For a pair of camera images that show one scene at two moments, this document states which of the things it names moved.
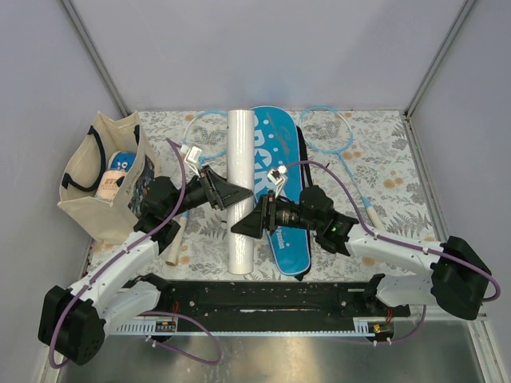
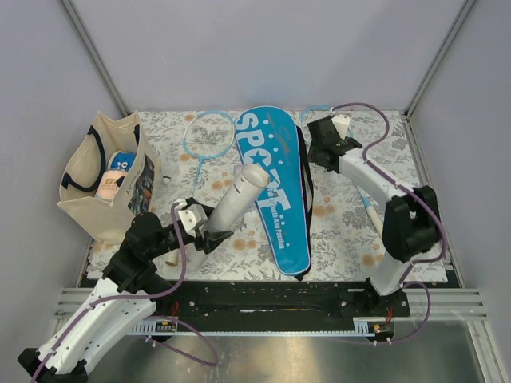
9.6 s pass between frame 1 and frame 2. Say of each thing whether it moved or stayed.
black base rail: stayed
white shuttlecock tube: moved
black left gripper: moved
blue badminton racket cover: stayed
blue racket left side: stayed
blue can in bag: stayed
